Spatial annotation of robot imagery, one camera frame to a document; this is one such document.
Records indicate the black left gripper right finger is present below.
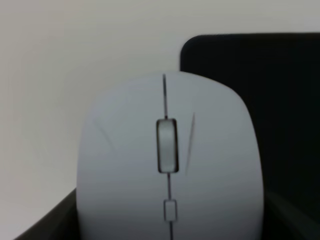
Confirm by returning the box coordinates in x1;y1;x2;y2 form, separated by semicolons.
261;191;320;240

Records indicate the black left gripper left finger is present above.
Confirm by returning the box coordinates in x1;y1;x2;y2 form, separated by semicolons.
16;189;81;240

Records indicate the white wireless computer mouse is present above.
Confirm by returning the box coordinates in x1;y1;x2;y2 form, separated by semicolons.
76;72;264;240

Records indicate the black rectangular mouse pad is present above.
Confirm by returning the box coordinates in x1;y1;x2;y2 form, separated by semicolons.
179;32;320;240

